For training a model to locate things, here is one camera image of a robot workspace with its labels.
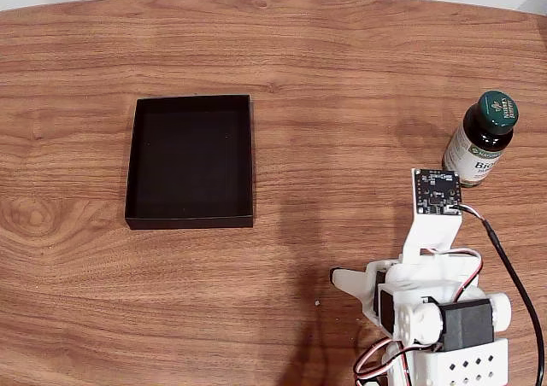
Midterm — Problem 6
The brown pill bottle green cap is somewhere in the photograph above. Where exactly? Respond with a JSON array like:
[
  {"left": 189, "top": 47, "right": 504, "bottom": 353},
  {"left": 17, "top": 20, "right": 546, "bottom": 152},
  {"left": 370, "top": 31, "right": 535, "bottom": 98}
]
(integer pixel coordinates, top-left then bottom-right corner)
[{"left": 441, "top": 90, "right": 521, "bottom": 190}]

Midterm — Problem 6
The red white black servo wire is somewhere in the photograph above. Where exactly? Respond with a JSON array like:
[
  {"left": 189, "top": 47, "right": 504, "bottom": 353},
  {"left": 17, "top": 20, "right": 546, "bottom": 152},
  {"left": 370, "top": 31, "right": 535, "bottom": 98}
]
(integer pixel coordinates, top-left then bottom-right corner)
[
  {"left": 353, "top": 336, "right": 414, "bottom": 386},
  {"left": 421, "top": 247, "right": 485, "bottom": 304}
]

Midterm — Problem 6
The black camera cable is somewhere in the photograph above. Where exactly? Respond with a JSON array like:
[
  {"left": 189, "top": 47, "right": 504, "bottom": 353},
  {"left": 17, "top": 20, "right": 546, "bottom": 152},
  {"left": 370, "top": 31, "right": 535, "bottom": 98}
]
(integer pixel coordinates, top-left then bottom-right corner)
[{"left": 448, "top": 203, "right": 547, "bottom": 386}]

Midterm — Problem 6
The black open cardboard box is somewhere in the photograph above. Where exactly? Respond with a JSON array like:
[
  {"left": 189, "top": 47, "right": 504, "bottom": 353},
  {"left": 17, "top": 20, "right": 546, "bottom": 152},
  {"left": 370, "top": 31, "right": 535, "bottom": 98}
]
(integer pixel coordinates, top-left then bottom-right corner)
[{"left": 124, "top": 94, "right": 256, "bottom": 231}]

